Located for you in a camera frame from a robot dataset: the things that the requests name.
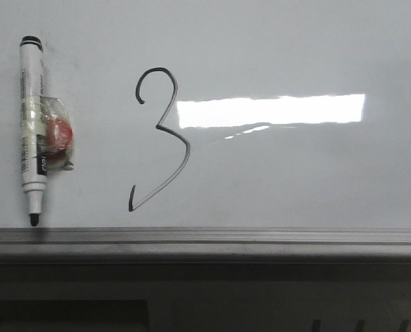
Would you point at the red magnet taped to marker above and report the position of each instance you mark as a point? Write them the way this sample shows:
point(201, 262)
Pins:
point(59, 143)

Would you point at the white whiteboard marker black tip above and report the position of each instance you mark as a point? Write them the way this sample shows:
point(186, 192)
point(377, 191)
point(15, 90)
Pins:
point(33, 126)

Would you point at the white whiteboard surface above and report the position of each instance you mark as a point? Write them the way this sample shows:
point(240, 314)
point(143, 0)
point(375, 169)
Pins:
point(217, 113)

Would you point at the dark panel below whiteboard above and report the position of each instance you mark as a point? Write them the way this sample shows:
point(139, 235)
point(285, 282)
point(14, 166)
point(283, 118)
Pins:
point(74, 315)

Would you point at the aluminium whiteboard frame tray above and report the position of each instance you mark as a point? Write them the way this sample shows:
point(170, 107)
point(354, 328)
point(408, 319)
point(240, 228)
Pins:
point(203, 245)

